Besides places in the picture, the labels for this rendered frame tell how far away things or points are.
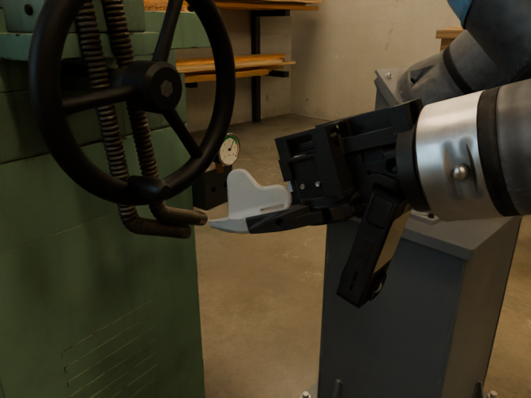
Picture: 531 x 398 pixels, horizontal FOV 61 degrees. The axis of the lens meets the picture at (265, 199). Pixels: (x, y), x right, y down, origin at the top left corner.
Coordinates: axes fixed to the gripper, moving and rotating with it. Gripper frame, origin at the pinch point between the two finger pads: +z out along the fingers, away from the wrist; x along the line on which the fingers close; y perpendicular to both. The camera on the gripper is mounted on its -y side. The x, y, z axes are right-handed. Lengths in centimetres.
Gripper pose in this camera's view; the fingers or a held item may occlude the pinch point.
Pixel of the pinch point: (249, 214)
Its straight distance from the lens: 47.8
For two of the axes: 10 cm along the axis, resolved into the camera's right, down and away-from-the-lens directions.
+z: -7.5, 1.1, 6.5
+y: -2.7, -9.5, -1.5
